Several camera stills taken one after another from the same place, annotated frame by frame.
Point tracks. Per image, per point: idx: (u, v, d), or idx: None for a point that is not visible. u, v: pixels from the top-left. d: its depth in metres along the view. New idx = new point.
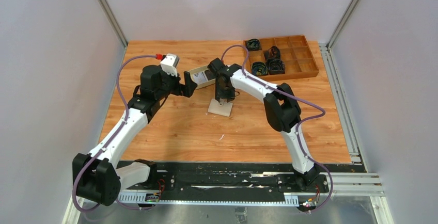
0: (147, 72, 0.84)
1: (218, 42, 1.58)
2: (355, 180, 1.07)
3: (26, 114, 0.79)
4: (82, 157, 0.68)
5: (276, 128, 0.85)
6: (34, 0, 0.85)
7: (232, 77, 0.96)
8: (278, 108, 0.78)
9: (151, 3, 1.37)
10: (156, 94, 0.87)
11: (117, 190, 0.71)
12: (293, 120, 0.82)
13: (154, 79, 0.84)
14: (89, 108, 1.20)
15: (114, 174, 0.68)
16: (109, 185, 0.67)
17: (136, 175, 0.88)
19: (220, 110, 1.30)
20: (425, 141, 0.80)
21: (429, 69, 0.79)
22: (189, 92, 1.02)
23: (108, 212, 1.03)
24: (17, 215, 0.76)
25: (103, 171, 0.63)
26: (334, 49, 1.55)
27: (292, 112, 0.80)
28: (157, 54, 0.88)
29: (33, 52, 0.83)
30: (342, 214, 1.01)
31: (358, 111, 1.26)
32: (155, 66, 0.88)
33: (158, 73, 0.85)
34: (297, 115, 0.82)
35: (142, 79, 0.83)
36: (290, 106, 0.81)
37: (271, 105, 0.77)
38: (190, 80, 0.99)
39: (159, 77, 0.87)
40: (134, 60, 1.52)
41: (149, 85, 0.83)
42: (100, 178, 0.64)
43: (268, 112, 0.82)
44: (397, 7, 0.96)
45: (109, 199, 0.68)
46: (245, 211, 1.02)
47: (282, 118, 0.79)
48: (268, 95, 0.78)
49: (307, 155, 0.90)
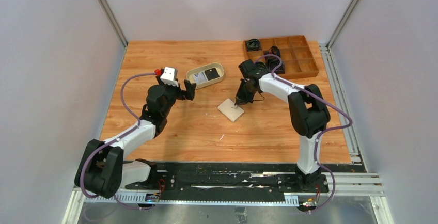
0: (152, 95, 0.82)
1: (218, 42, 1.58)
2: (355, 180, 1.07)
3: (26, 114, 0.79)
4: (95, 143, 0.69)
5: (299, 131, 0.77)
6: (34, 0, 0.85)
7: (261, 79, 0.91)
8: (303, 108, 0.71)
9: (151, 3, 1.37)
10: (162, 111, 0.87)
11: (119, 182, 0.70)
12: (319, 125, 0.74)
13: (159, 101, 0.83)
14: (89, 108, 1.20)
15: (121, 164, 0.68)
16: (115, 174, 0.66)
17: (136, 175, 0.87)
19: (232, 113, 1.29)
20: (425, 141, 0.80)
21: (429, 69, 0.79)
22: (191, 95, 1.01)
23: (109, 212, 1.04)
24: (17, 214, 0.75)
25: (114, 156, 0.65)
26: (334, 49, 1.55)
27: (318, 115, 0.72)
28: (156, 70, 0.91)
29: (33, 52, 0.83)
30: (342, 214, 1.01)
31: (358, 111, 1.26)
32: (157, 85, 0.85)
33: (162, 94, 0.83)
34: (324, 121, 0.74)
35: (148, 101, 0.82)
36: (317, 109, 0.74)
37: (296, 104, 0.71)
38: (192, 84, 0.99)
39: (165, 97, 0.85)
40: (134, 60, 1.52)
41: (155, 108, 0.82)
42: (108, 164, 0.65)
43: (292, 114, 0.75)
44: (397, 7, 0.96)
45: (109, 191, 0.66)
46: (245, 211, 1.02)
47: (306, 118, 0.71)
48: (295, 93, 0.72)
49: (316, 160, 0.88)
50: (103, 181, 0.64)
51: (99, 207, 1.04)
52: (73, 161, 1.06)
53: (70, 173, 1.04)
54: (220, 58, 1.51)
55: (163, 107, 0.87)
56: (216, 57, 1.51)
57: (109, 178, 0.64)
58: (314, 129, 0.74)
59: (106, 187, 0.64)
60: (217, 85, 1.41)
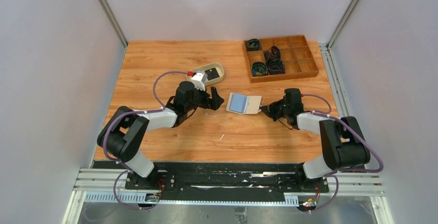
0: (183, 87, 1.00)
1: (218, 42, 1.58)
2: (355, 180, 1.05)
3: (25, 114, 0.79)
4: (125, 109, 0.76)
5: (328, 164, 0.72)
6: (34, 0, 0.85)
7: (300, 115, 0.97)
8: (334, 136, 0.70)
9: (151, 3, 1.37)
10: (186, 106, 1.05)
11: (135, 150, 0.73)
12: (354, 162, 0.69)
13: (187, 94, 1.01)
14: (89, 108, 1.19)
15: (142, 134, 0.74)
16: (136, 141, 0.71)
17: (143, 162, 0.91)
19: (245, 107, 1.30)
20: (425, 141, 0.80)
21: (429, 70, 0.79)
22: (215, 106, 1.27)
23: (109, 211, 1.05)
24: (17, 216, 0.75)
25: (141, 124, 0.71)
26: (334, 49, 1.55)
27: (351, 149, 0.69)
28: (189, 72, 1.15)
29: (33, 52, 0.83)
30: (342, 214, 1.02)
31: (357, 111, 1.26)
32: (188, 81, 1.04)
33: (191, 90, 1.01)
34: (359, 157, 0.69)
35: (178, 92, 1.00)
36: (353, 143, 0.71)
37: (327, 130, 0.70)
38: (216, 94, 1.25)
39: (192, 93, 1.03)
40: (134, 60, 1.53)
41: (182, 100, 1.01)
42: (132, 129, 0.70)
43: (323, 143, 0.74)
44: (397, 7, 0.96)
45: (126, 155, 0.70)
46: (245, 211, 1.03)
47: (337, 145, 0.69)
48: (329, 120, 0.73)
49: (324, 175, 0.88)
50: (124, 142, 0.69)
51: (99, 207, 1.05)
52: (73, 161, 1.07)
53: (71, 173, 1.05)
54: (220, 58, 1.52)
55: (188, 102, 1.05)
56: (216, 57, 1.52)
57: (130, 142, 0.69)
58: (346, 163, 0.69)
59: (125, 149, 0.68)
60: (217, 85, 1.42)
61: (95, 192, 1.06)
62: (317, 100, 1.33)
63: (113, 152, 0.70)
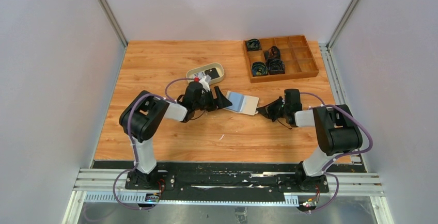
0: (193, 85, 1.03)
1: (218, 42, 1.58)
2: (355, 180, 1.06)
3: (24, 114, 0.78)
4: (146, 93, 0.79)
5: (324, 151, 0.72)
6: (34, 0, 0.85)
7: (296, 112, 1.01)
8: (327, 120, 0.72)
9: (151, 3, 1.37)
10: (194, 104, 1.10)
11: (154, 130, 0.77)
12: (347, 145, 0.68)
13: (196, 93, 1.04)
14: (89, 108, 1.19)
15: (162, 116, 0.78)
16: (156, 120, 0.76)
17: (150, 157, 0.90)
19: (241, 106, 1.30)
20: (425, 141, 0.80)
21: (430, 69, 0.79)
22: (222, 105, 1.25)
23: (109, 212, 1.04)
24: (16, 215, 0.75)
25: (163, 105, 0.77)
26: (334, 49, 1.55)
27: (345, 132, 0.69)
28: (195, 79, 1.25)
29: (33, 52, 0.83)
30: (342, 214, 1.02)
31: (357, 111, 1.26)
32: (197, 81, 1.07)
33: (200, 89, 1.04)
34: (353, 140, 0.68)
35: (188, 91, 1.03)
36: (346, 128, 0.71)
37: (319, 114, 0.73)
38: (221, 96, 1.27)
39: (200, 92, 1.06)
40: (134, 60, 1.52)
41: (191, 98, 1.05)
42: (156, 109, 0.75)
43: (318, 129, 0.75)
44: (398, 7, 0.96)
45: (147, 133, 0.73)
46: (245, 211, 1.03)
47: (328, 128, 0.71)
48: (321, 107, 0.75)
49: (324, 170, 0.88)
50: (146, 119, 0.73)
51: (99, 207, 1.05)
52: (73, 161, 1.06)
53: (70, 173, 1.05)
54: (220, 58, 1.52)
55: (196, 100, 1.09)
56: (216, 57, 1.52)
57: (153, 120, 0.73)
58: (340, 147, 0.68)
59: (147, 127, 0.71)
60: (217, 85, 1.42)
61: (95, 192, 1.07)
62: (317, 100, 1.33)
63: (135, 129, 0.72)
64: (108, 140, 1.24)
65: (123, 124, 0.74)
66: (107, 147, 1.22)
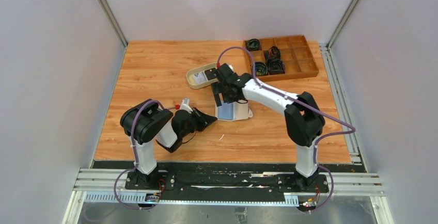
0: (178, 115, 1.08)
1: (218, 42, 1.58)
2: (355, 180, 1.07)
3: (24, 114, 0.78)
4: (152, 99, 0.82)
5: (297, 142, 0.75)
6: (34, 1, 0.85)
7: (244, 88, 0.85)
8: (301, 120, 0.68)
9: (151, 3, 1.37)
10: (181, 132, 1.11)
11: (153, 136, 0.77)
12: (317, 132, 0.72)
13: (182, 123, 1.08)
14: (88, 109, 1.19)
15: (164, 123, 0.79)
16: (158, 125, 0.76)
17: (150, 156, 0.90)
19: (233, 113, 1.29)
20: (424, 141, 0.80)
21: (429, 69, 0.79)
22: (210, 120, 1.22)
23: (109, 212, 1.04)
24: (16, 216, 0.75)
25: (167, 112, 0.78)
26: (334, 49, 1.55)
27: (315, 124, 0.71)
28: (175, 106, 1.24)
29: (33, 52, 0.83)
30: (342, 214, 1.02)
31: (357, 111, 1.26)
32: (182, 111, 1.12)
33: (185, 118, 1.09)
34: (320, 127, 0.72)
35: (174, 122, 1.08)
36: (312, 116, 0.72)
37: (295, 118, 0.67)
38: (204, 114, 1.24)
39: (187, 121, 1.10)
40: (135, 60, 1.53)
41: (178, 128, 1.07)
42: (160, 114, 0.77)
43: (290, 127, 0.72)
44: (397, 7, 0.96)
45: (147, 136, 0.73)
46: (245, 211, 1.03)
47: (305, 130, 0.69)
48: (290, 107, 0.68)
49: (315, 162, 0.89)
50: (150, 122, 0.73)
51: (99, 207, 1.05)
52: (73, 161, 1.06)
53: (69, 173, 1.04)
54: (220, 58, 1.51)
55: (183, 130, 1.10)
56: (216, 57, 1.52)
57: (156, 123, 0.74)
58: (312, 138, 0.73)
59: (149, 128, 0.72)
60: None
61: (95, 192, 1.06)
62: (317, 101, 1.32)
63: (135, 130, 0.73)
64: (108, 140, 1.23)
65: (124, 125, 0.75)
66: (107, 147, 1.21)
